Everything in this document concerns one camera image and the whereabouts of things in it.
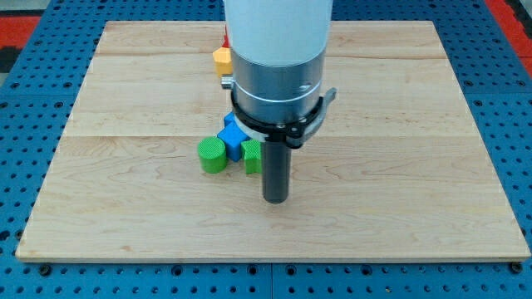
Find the blue cube block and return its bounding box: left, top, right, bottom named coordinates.
left=217, top=123, right=249, bottom=162

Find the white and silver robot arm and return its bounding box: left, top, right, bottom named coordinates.
left=224, top=0, right=333, bottom=124

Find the green cylinder block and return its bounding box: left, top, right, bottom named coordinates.
left=197, top=136, right=227, bottom=174

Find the yellow hexagon block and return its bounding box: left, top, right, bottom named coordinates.
left=212, top=47, right=233, bottom=77

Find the black clamp ring with lever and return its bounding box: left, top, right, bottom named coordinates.
left=230, top=86, right=338, bottom=150

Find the wooden board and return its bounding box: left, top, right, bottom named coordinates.
left=16, top=21, right=530, bottom=263

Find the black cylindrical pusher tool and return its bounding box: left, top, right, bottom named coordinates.
left=261, top=141, right=291, bottom=203

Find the blue triangle block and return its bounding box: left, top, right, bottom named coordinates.
left=224, top=112, right=234, bottom=127

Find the green star block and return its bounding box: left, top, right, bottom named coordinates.
left=241, top=140, right=262, bottom=174

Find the red block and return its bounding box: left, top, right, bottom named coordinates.
left=222, top=27, right=230, bottom=48

